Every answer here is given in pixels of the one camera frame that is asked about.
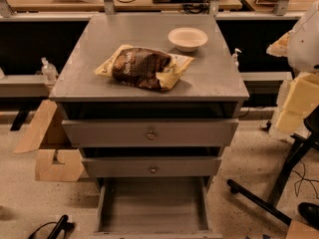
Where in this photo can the brown yellow chip bag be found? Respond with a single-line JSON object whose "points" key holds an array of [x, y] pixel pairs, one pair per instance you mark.
{"points": [[144, 68]]}

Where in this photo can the yellow foam padded gripper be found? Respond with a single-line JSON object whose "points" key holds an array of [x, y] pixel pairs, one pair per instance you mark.
{"points": [[305, 47]]}

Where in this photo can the clear plastic bottle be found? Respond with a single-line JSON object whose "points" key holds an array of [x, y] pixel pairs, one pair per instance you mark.
{"points": [[49, 70]]}

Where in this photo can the grey middle drawer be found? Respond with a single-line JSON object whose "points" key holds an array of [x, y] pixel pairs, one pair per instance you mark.
{"points": [[152, 166]]}

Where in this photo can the grey bottom drawer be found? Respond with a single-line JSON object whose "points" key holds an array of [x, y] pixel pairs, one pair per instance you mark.
{"points": [[154, 208]]}

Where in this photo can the white paper bowl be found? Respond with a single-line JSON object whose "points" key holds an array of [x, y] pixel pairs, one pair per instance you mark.
{"points": [[187, 39]]}

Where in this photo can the cardboard box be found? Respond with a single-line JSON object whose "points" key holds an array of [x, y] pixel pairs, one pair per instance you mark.
{"points": [[56, 160]]}

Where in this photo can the black shoe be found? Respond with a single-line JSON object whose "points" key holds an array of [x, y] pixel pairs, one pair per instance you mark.
{"points": [[310, 212]]}

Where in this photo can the grey drawer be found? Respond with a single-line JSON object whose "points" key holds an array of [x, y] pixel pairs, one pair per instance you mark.
{"points": [[149, 132], [152, 166], [154, 208]]}

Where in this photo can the black office chair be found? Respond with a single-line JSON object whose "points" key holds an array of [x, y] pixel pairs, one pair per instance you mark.
{"points": [[299, 148]]}

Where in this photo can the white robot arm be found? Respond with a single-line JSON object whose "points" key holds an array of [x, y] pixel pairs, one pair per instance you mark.
{"points": [[308, 22]]}

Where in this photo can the grey drawer cabinet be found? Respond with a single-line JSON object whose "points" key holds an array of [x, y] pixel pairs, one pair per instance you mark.
{"points": [[150, 96]]}

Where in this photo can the grey top drawer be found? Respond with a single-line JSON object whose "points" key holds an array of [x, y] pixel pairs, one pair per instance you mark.
{"points": [[149, 132]]}

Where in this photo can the black chair base left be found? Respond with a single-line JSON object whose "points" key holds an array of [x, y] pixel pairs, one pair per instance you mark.
{"points": [[62, 226]]}

